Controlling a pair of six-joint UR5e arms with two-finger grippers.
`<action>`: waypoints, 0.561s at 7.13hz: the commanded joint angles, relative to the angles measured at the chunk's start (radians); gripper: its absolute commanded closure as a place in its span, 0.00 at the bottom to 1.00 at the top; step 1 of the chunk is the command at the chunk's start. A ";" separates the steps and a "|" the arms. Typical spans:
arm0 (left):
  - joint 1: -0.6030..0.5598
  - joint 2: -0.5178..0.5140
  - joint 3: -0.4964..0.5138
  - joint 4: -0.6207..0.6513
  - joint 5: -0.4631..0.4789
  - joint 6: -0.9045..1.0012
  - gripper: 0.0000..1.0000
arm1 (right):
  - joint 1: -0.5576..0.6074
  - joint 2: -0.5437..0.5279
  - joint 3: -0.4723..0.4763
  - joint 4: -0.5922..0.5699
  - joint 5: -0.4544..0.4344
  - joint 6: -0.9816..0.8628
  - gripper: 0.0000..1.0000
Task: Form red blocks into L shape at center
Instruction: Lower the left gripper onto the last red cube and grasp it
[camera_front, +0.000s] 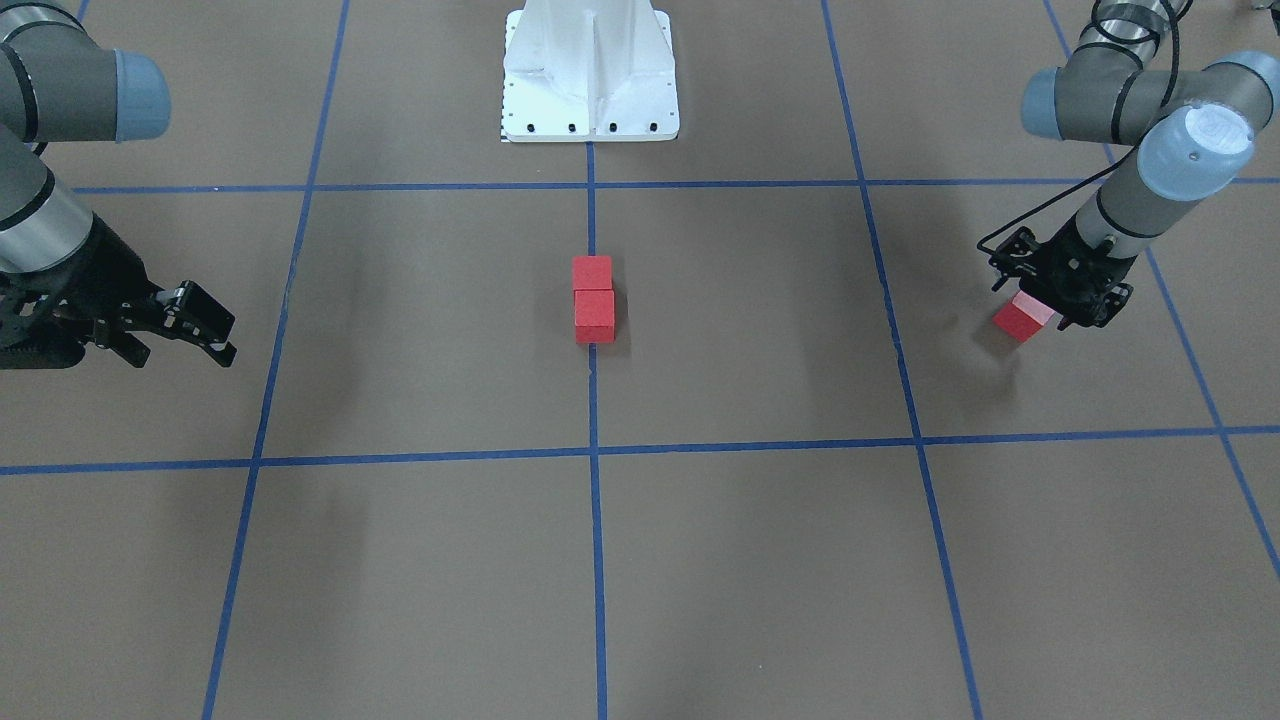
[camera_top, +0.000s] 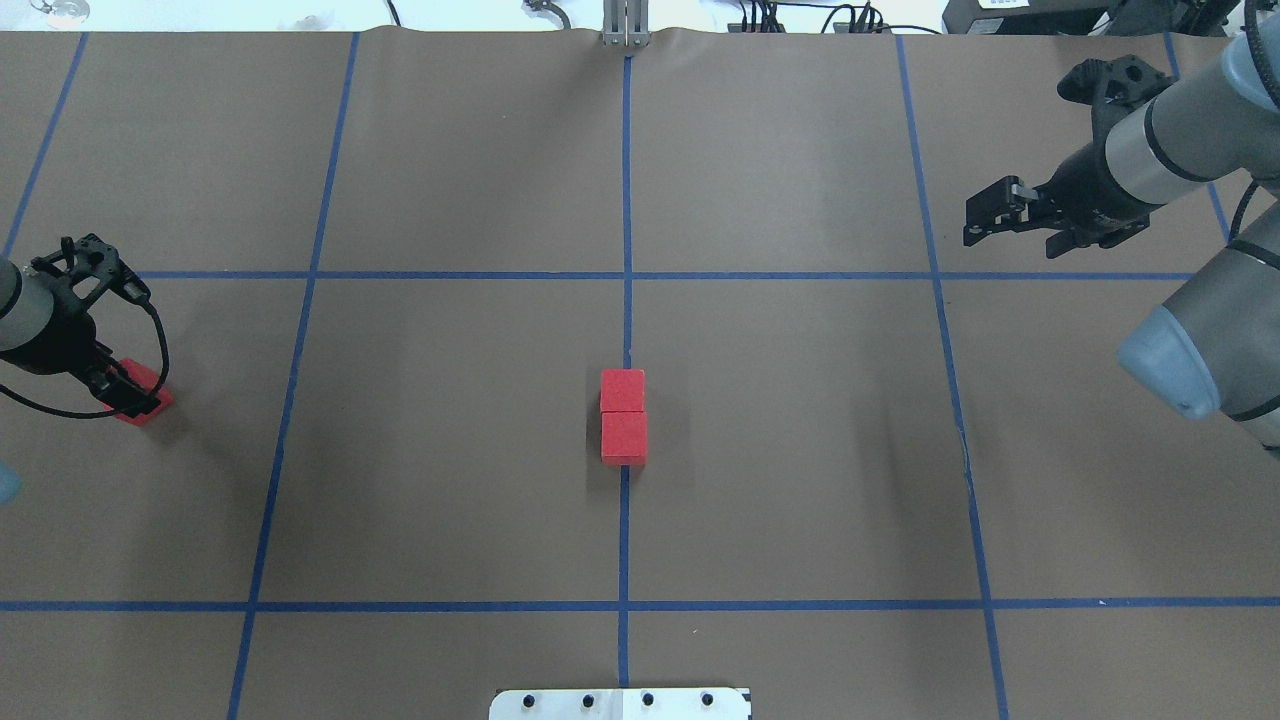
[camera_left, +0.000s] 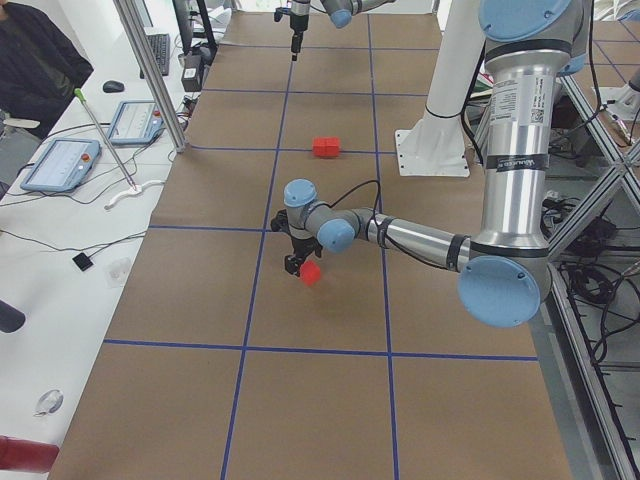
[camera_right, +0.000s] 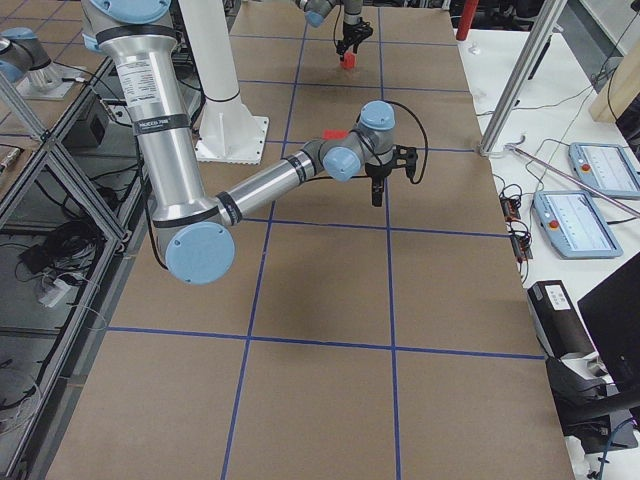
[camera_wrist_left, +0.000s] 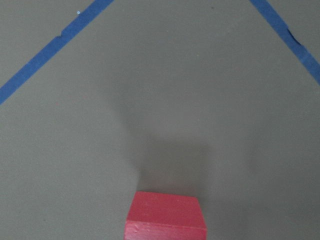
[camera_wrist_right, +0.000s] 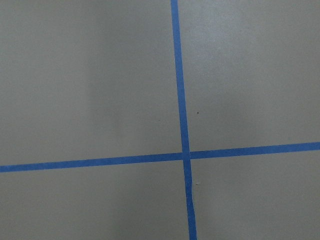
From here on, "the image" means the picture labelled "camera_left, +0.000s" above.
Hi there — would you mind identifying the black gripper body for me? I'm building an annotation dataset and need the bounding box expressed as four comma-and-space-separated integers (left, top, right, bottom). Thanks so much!
291, 237, 323, 260
290, 0, 311, 33

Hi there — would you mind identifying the red block placed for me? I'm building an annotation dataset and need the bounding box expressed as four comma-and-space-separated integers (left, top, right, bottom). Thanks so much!
324, 137, 341, 158
312, 137, 327, 158
299, 260, 322, 286

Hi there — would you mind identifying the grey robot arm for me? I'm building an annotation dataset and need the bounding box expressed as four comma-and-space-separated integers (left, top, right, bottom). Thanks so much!
271, 1, 593, 328
286, 0, 390, 61

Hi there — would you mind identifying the black power adapter box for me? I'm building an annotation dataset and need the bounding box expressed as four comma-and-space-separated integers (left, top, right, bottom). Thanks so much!
181, 54, 203, 93

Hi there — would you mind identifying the black keyboard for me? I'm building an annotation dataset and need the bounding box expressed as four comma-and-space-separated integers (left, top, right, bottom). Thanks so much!
146, 33, 171, 76

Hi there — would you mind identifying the far blue teach pendant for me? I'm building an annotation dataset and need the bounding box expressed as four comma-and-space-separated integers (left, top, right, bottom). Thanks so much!
107, 100, 164, 146

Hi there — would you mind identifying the blue teach pendant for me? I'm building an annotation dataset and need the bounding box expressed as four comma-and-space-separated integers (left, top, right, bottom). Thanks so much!
20, 138, 102, 193
107, 100, 164, 146

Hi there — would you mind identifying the black computer mouse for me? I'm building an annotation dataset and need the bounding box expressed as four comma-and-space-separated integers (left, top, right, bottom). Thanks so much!
102, 80, 125, 93

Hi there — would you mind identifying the metal rod green tip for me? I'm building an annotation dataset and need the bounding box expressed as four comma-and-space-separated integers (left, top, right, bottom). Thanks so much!
74, 88, 141, 196

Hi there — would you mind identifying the near blue teach pendant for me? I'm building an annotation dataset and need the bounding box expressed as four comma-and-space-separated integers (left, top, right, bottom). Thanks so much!
20, 138, 102, 193

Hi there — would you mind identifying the person in dark jacket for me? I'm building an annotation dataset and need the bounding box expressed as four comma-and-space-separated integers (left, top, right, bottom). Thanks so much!
1, 1, 93, 139

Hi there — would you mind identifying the red cylinder object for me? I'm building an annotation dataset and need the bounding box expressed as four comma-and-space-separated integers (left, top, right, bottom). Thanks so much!
1, 436, 60, 473

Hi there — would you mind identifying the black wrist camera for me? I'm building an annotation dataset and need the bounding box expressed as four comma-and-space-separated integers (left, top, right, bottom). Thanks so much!
270, 209, 290, 235
273, 7, 291, 22

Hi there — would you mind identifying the white camera stand base plate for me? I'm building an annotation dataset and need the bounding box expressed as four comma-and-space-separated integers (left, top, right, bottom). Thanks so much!
394, 124, 470, 178

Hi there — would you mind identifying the white camera stand column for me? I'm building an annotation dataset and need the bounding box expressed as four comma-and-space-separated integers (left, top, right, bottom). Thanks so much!
424, 0, 485, 132

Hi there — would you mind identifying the aluminium frame post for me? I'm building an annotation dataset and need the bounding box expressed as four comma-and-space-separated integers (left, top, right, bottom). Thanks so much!
113, 0, 187, 154

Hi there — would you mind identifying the aluminium side frame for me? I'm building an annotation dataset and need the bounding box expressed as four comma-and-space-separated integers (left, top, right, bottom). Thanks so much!
469, 29, 640, 480

